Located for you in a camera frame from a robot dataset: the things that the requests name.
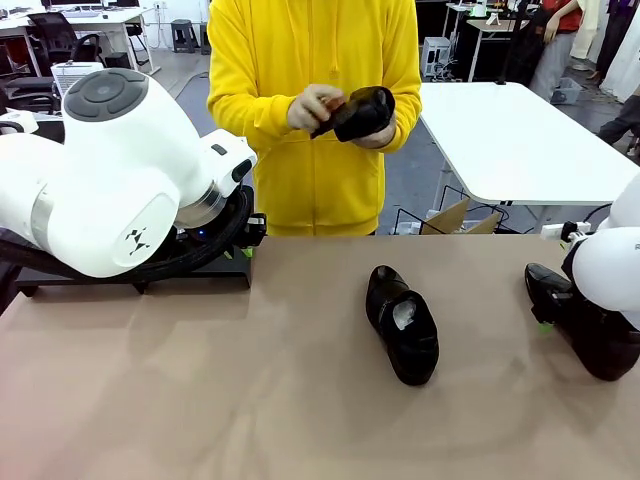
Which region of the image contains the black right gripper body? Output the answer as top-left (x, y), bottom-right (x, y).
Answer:
top-left (561, 239), bottom-right (585, 302)

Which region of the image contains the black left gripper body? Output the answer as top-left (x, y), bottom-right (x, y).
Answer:
top-left (175, 209), bottom-right (236, 245)

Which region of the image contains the black leather dress shoe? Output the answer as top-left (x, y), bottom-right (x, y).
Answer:
top-left (364, 264), bottom-right (440, 387)
top-left (333, 85), bottom-right (397, 144)
top-left (523, 262), bottom-right (640, 383)

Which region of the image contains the yellow-sleeved left forearm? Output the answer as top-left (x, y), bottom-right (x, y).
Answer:
top-left (382, 74), bottom-right (424, 154)

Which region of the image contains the yellow-sleeved right forearm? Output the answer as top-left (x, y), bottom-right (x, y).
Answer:
top-left (206, 79), bottom-right (301, 149)

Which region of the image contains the black metal shoe stand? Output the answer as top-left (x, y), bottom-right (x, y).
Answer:
top-left (14, 269), bottom-right (151, 299)
top-left (134, 185), bottom-right (255, 295)

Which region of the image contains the person's right hand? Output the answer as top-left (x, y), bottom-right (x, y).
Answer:
top-left (287, 83), bottom-right (347, 133)

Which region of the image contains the person's left hand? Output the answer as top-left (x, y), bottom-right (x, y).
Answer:
top-left (349, 124), bottom-right (397, 151)

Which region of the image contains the person in yellow hoodie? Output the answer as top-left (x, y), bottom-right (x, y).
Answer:
top-left (206, 0), bottom-right (424, 237)

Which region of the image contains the brown cardboard box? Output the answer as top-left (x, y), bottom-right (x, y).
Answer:
top-left (424, 197), bottom-right (501, 236)

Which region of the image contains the seated person's dark leg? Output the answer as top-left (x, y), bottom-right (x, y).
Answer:
top-left (597, 94), bottom-right (640, 159)

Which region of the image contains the grey storage bin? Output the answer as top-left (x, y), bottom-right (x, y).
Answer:
top-left (549, 77), bottom-right (584, 105)

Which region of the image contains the black computer tower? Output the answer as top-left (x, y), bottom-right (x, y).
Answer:
top-left (104, 52), bottom-right (136, 74)

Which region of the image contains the black fabric cover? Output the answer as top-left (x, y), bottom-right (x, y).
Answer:
top-left (0, 262), bottom-right (24, 314)

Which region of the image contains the white garment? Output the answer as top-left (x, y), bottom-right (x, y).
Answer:
top-left (0, 110), bottom-right (39, 136)

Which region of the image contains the white air purifier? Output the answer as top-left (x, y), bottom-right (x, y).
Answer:
top-left (51, 60), bottom-right (109, 97)

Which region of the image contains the bystander in red top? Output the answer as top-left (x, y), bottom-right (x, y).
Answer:
top-left (529, 0), bottom-right (586, 101)

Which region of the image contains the white office desk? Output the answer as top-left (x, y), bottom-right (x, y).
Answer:
top-left (0, 7), bottom-right (161, 91)

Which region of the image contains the black mesh office chair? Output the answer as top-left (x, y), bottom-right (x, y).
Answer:
top-left (27, 12), bottom-right (104, 66)

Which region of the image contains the white computer case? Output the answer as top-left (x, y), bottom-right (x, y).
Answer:
top-left (422, 37), bottom-right (454, 81)

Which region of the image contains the wooden top desk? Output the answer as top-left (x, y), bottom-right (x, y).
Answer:
top-left (444, 2), bottom-right (531, 84)

